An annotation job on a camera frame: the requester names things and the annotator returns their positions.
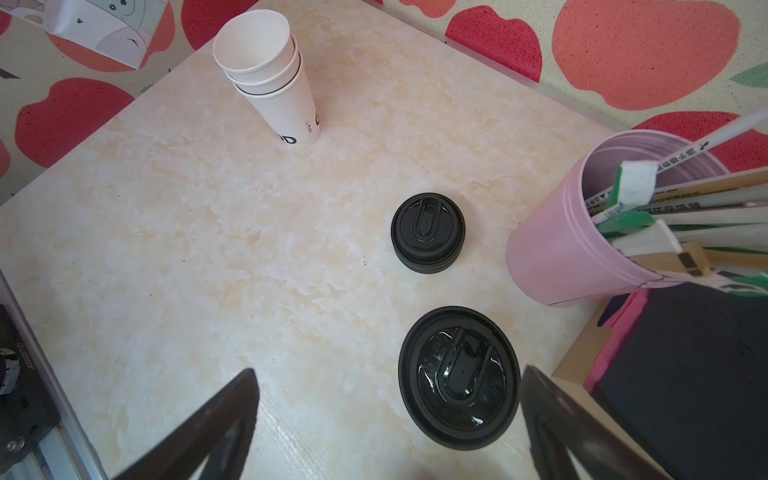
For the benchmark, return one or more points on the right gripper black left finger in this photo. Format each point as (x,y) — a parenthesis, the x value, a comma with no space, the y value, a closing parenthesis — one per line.
(213,443)

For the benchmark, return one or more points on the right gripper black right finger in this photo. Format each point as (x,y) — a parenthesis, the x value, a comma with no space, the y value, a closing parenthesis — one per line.
(561,431)

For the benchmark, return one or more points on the stack of white paper cups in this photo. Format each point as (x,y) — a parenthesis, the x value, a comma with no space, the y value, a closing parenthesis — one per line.
(261,58)

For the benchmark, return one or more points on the cartoon animal paper gift bag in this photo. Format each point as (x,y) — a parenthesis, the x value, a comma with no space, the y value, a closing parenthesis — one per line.
(121,30)

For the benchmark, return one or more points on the brown cardboard napkin tray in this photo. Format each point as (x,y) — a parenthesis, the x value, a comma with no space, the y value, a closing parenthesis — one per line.
(573,370)

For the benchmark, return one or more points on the stack of dark napkins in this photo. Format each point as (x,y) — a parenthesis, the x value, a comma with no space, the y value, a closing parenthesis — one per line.
(684,373)

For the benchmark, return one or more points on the pink cylindrical holder cup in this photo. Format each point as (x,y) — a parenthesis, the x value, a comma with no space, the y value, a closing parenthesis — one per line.
(557,256)

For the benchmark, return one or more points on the aluminium front rail frame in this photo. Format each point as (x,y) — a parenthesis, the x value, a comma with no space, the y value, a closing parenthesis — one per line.
(41,437)

